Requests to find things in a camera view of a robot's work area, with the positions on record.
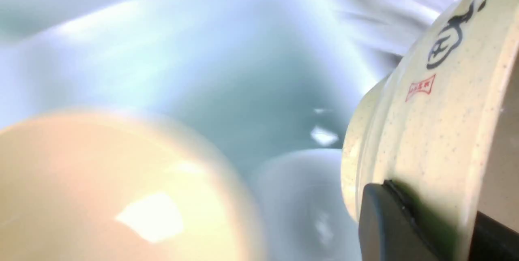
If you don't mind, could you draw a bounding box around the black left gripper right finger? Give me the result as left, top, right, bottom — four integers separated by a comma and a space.
468, 211, 519, 261

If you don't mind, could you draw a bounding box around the tan noodle bowl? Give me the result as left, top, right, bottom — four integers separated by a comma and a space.
341, 0, 519, 261

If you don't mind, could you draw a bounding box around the stack of white dishes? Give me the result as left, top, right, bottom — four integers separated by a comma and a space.
251, 149, 362, 261

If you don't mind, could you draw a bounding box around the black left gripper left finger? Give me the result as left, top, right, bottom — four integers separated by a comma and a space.
358, 180, 442, 261

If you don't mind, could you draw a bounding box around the large white plastic tub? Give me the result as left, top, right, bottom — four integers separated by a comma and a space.
1, 0, 457, 202

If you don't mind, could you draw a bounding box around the stack of tan bowls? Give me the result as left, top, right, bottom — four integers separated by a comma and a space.
0, 111, 268, 261

